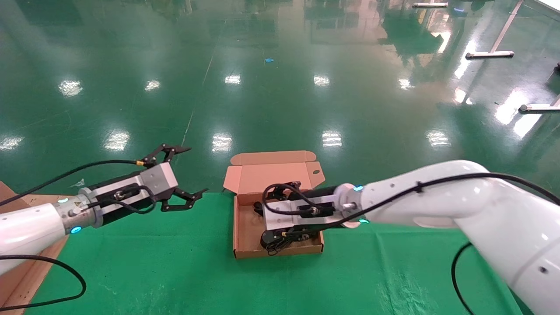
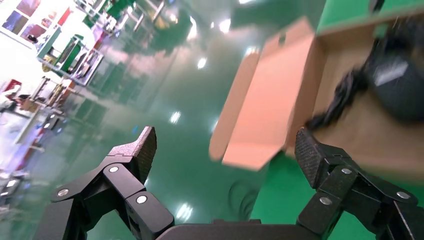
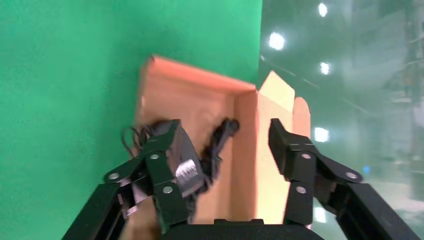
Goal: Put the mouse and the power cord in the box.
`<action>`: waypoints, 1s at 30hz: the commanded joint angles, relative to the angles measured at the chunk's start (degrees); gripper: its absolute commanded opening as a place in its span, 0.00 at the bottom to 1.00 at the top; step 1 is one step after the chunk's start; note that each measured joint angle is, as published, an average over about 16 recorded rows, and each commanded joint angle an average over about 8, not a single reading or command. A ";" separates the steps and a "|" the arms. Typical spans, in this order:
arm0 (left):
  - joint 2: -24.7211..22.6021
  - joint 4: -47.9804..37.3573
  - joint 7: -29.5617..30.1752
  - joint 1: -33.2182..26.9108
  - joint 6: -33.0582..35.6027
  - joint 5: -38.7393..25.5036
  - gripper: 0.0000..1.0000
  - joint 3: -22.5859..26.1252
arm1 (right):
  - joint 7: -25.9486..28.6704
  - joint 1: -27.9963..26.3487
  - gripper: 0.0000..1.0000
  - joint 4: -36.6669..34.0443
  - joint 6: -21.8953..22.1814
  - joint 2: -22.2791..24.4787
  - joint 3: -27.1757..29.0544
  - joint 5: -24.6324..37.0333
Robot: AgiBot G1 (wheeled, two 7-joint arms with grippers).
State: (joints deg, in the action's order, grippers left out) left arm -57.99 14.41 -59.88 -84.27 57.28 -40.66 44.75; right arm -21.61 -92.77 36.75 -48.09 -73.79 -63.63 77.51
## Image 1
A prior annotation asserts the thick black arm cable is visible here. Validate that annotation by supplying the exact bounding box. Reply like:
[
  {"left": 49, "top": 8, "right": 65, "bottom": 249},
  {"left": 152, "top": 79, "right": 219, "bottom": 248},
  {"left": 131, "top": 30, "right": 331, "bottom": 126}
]
[
  {"left": 451, "top": 242, "right": 475, "bottom": 315},
  {"left": 0, "top": 255, "right": 87, "bottom": 311}
]

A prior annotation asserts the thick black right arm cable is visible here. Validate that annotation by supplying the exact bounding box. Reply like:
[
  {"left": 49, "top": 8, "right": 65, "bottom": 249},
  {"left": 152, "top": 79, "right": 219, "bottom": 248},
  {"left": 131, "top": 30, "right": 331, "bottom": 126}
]
[{"left": 451, "top": 242, "right": 475, "bottom": 315}]

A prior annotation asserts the short black wrist cable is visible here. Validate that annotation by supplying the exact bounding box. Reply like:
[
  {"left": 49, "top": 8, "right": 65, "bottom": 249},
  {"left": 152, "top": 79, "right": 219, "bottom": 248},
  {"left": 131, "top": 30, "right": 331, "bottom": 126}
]
[
  {"left": 87, "top": 185, "right": 157, "bottom": 215},
  {"left": 262, "top": 183, "right": 322, "bottom": 217}
]

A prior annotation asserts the thin black right camera cable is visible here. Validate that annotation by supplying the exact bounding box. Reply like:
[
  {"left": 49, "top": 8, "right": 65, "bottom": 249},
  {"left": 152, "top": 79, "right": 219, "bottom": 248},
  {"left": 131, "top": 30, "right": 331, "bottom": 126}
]
[{"left": 284, "top": 173, "right": 560, "bottom": 239}]

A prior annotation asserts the short black right wrist cable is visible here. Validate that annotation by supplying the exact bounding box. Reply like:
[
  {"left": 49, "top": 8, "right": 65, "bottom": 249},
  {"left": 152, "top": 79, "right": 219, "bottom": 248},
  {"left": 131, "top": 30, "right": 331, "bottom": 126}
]
[{"left": 262, "top": 183, "right": 322, "bottom": 217}]

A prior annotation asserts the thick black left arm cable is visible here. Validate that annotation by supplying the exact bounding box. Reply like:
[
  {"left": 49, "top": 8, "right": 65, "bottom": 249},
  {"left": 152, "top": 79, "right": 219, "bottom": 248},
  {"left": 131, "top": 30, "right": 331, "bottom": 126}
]
[{"left": 0, "top": 255, "right": 87, "bottom": 311}]

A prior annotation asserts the black USB cable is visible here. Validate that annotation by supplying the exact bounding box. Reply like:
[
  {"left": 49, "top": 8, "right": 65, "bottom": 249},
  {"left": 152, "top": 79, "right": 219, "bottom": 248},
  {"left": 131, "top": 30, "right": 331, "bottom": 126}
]
[{"left": 265, "top": 238, "right": 293, "bottom": 256}]

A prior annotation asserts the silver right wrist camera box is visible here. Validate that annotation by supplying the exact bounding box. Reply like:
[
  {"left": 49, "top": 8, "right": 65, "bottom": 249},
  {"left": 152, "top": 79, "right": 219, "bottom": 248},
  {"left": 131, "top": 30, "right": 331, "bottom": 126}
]
[{"left": 262, "top": 196, "right": 346, "bottom": 231}]

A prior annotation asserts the green table cloth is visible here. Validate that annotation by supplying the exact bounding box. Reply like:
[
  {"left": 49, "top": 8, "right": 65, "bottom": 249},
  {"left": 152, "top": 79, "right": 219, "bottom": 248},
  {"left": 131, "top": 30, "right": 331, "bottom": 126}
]
[{"left": 24, "top": 190, "right": 525, "bottom": 315}]

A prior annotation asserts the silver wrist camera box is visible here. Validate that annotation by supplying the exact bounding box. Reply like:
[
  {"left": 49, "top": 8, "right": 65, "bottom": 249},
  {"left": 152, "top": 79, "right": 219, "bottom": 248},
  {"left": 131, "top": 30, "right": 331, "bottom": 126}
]
[
  {"left": 81, "top": 163, "right": 179, "bottom": 208},
  {"left": 262, "top": 196, "right": 346, "bottom": 231}
]

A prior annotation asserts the thin black left camera cable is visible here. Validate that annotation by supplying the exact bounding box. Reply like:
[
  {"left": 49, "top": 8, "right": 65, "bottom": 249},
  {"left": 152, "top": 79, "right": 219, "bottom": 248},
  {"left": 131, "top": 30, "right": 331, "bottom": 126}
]
[{"left": 0, "top": 159, "right": 146, "bottom": 207}]

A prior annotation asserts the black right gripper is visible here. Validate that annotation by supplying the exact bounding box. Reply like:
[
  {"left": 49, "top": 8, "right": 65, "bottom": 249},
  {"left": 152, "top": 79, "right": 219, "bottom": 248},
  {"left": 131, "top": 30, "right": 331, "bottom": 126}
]
[{"left": 261, "top": 180, "right": 341, "bottom": 251}]

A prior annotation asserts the open brown cardboard box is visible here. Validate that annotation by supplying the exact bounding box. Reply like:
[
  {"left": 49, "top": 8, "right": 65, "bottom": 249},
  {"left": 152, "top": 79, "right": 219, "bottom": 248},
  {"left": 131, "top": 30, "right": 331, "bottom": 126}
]
[{"left": 222, "top": 151, "right": 325, "bottom": 259}]

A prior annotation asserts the short black left wrist cable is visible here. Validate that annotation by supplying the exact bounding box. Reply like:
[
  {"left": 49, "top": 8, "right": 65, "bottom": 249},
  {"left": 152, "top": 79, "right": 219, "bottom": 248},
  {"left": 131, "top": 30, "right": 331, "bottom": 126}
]
[{"left": 87, "top": 185, "right": 157, "bottom": 215}]

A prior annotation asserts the thin black camera cable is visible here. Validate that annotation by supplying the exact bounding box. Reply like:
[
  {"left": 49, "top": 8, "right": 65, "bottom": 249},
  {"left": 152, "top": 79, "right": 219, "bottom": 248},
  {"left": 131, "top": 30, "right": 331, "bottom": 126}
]
[
  {"left": 284, "top": 173, "right": 560, "bottom": 239},
  {"left": 0, "top": 159, "right": 146, "bottom": 207}
]

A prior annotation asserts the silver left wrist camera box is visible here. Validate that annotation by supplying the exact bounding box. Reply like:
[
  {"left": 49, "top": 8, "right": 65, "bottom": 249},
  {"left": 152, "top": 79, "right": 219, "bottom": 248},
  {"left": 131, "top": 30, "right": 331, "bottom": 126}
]
[{"left": 81, "top": 163, "right": 179, "bottom": 208}]

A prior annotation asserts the white stand with slanted pole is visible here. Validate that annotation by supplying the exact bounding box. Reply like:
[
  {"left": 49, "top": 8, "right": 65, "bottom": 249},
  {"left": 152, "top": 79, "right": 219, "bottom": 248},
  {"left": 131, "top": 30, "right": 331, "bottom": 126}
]
[{"left": 465, "top": 0, "right": 524, "bottom": 60}]

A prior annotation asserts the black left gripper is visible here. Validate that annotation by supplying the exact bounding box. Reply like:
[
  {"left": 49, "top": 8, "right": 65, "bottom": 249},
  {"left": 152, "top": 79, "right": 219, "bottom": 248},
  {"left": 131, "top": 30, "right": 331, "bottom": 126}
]
[{"left": 90, "top": 143, "right": 208, "bottom": 226}]

